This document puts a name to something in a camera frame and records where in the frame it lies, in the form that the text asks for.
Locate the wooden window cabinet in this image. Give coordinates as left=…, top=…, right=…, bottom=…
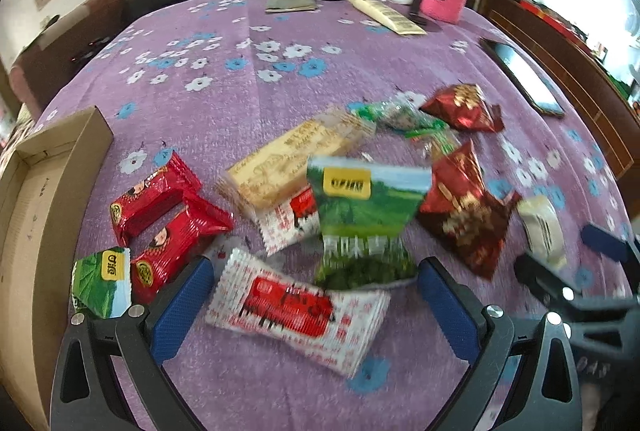
left=468, top=0, right=639, bottom=183

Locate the yellow biscuit packet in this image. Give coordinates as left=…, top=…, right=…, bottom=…
left=216, top=106, right=376, bottom=219

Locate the cream tube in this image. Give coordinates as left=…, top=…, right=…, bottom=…
left=347, top=0, right=426, bottom=36

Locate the red snack packet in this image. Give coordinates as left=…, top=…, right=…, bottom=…
left=110, top=152, right=202, bottom=247
left=131, top=193, right=234, bottom=305

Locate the dark red peanut bag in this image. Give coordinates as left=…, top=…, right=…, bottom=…
left=420, top=84, right=504, bottom=133
left=416, top=141, right=522, bottom=281

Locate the small green pea bag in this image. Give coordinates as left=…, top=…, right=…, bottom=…
left=70, top=247, right=132, bottom=319

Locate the black smartphone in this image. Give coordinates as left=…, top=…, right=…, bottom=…
left=480, top=38, right=565, bottom=118

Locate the shallow cardboard box tray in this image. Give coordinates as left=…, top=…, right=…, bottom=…
left=1, top=106, right=114, bottom=430

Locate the cream small packet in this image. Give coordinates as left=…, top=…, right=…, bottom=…
left=516, top=195, right=566, bottom=271

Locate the large green pea snack bag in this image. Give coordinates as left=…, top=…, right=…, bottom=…
left=307, top=155, right=432, bottom=290

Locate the purple floral tablecloth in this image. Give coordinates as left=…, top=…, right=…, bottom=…
left=27, top=0, right=637, bottom=431

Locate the brown armchair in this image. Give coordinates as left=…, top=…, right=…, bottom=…
left=9, top=0, right=126, bottom=119

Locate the green booklet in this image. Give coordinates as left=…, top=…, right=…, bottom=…
left=265, top=0, right=317, bottom=14

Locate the white red candy packet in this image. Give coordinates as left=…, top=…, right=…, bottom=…
left=205, top=248, right=390, bottom=379

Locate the green clear candy packet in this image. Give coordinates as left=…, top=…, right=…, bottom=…
left=346, top=92, right=461, bottom=160

